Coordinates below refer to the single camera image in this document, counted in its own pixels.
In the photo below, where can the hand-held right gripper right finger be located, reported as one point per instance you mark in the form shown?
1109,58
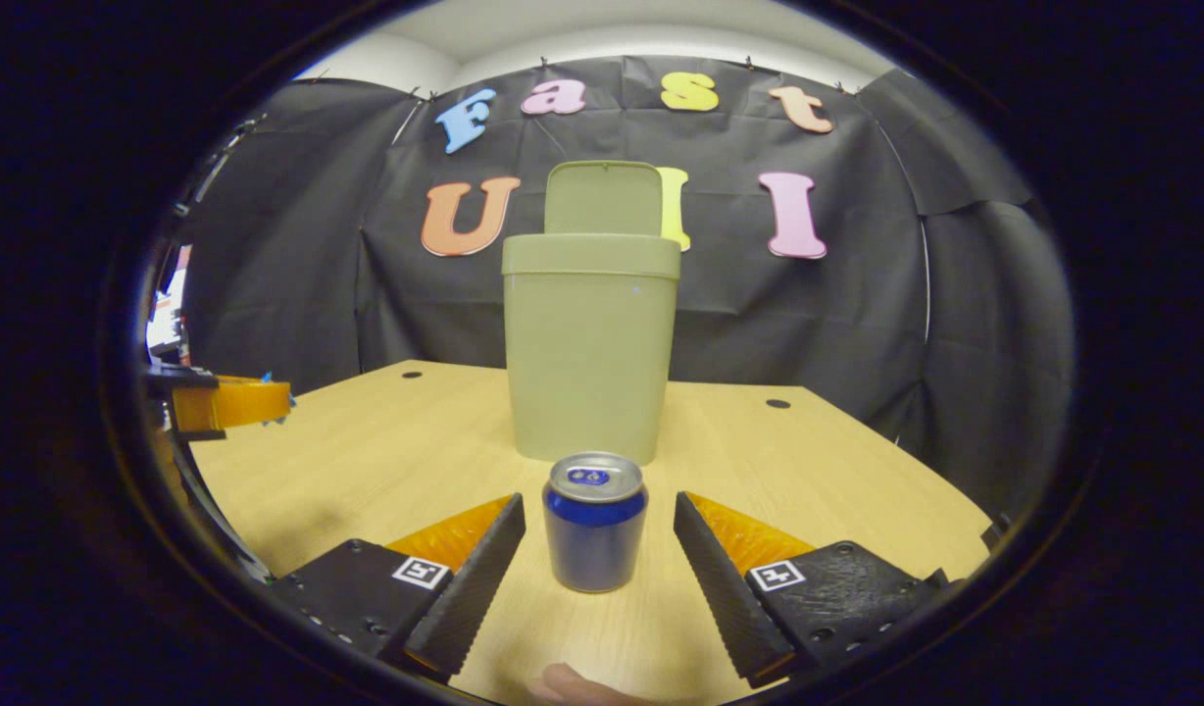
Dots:
725,593

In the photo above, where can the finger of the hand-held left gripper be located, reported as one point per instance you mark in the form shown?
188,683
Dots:
234,404

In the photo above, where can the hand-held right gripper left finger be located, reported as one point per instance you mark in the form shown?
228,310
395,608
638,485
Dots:
470,588

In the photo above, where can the blue pop can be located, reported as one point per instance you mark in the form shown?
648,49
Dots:
595,544

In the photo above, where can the green desktop garbage bin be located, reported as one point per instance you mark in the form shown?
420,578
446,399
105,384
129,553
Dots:
587,353

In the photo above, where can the wooden desktop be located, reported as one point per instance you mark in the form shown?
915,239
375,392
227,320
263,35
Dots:
386,461

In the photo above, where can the computer monitor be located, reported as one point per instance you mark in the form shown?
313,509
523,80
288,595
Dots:
169,304

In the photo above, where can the black backdrop cloth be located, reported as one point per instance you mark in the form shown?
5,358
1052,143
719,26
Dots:
808,314

